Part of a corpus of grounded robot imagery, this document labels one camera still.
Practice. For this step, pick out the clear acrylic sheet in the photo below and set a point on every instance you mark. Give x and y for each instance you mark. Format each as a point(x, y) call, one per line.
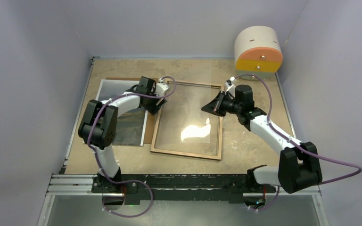
point(190, 124)

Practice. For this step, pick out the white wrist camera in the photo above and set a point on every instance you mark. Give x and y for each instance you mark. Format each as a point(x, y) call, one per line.
point(230, 87)
point(161, 90)

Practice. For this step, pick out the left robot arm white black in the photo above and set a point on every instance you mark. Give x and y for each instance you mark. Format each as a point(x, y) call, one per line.
point(99, 122)

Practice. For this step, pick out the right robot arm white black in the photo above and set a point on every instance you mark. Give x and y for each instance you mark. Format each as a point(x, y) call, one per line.
point(298, 167)

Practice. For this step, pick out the brown backing board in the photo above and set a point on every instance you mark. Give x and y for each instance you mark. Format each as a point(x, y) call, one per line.
point(150, 119)

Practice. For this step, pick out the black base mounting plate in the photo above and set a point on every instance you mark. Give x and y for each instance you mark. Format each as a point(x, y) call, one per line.
point(231, 188)

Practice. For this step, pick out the aluminium rail frame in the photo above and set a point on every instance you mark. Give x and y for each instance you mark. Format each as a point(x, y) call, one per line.
point(70, 202)

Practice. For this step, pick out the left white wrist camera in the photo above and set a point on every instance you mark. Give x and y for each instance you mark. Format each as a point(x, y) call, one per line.
point(161, 90)

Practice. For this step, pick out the black wooden picture frame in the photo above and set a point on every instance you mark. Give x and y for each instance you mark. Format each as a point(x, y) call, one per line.
point(154, 143)

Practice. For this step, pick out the round cream drawer cabinet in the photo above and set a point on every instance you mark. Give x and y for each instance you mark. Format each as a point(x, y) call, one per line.
point(257, 52)

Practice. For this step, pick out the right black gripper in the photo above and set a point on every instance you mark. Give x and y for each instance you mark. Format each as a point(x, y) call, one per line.
point(215, 107)

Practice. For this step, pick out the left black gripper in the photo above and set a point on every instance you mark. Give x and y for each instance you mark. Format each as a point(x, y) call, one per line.
point(154, 108)

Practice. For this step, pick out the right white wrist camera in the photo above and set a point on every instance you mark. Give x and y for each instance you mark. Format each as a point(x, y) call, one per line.
point(230, 87)

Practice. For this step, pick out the mountain landscape photo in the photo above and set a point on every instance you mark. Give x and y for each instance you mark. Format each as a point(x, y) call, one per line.
point(130, 126)

